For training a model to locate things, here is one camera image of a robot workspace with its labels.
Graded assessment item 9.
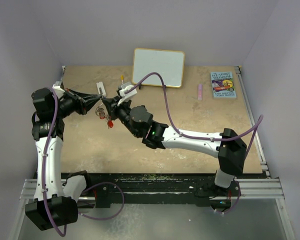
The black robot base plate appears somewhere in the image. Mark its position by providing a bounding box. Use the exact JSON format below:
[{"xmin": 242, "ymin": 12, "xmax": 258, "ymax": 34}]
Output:
[{"xmin": 63, "ymin": 172, "xmax": 242, "ymax": 208}]

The metal keyring with keys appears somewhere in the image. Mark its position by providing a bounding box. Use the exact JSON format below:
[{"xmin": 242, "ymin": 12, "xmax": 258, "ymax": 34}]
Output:
[{"xmin": 95, "ymin": 103, "xmax": 109, "ymax": 121}]

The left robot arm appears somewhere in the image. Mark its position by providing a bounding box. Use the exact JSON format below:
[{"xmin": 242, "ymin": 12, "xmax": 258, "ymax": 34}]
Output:
[{"xmin": 25, "ymin": 87, "xmax": 102, "ymax": 231}]

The blue treehouse book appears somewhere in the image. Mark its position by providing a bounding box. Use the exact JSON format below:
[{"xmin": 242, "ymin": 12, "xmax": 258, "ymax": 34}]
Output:
[{"xmin": 210, "ymin": 71, "xmax": 237, "ymax": 99}]

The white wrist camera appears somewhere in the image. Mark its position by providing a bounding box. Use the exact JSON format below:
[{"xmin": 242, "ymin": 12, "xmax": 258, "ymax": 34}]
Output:
[
  {"xmin": 52, "ymin": 80, "xmax": 65, "ymax": 91},
  {"xmin": 117, "ymin": 82, "xmax": 137, "ymax": 106}
]

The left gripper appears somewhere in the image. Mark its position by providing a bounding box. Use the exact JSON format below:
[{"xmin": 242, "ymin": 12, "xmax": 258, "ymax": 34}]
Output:
[{"xmin": 52, "ymin": 88, "xmax": 102, "ymax": 119}]

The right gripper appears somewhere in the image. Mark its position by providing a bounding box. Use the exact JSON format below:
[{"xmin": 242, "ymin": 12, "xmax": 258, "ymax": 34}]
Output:
[{"xmin": 103, "ymin": 96, "xmax": 141, "ymax": 138}]

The red key tag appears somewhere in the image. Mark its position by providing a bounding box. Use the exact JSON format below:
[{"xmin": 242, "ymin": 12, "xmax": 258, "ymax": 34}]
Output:
[{"xmin": 107, "ymin": 120, "xmax": 114, "ymax": 129}]

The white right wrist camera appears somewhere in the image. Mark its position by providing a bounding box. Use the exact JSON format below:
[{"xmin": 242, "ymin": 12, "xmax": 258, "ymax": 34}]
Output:
[{"xmin": 117, "ymin": 82, "xmax": 137, "ymax": 106}]

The aluminium rail frame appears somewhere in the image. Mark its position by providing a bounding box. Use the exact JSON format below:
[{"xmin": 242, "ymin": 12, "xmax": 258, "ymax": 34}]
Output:
[{"xmin": 19, "ymin": 65, "xmax": 285, "ymax": 201}]

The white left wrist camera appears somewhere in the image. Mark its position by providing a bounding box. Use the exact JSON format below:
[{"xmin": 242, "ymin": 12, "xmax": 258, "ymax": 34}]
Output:
[{"xmin": 52, "ymin": 80, "xmax": 65, "ymax": 91}]

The yellow framed whiteboard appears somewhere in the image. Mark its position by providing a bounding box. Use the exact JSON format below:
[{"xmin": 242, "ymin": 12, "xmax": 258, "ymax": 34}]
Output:
[{"xmin": 131, "ymin": 48, "xmax": 186, "ymax": 88}]

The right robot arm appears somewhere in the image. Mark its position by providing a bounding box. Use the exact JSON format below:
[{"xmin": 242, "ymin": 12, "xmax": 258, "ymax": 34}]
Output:
[{"xmin": 102, "ymin": 96, "xmax": 247, "ymax": 196}]

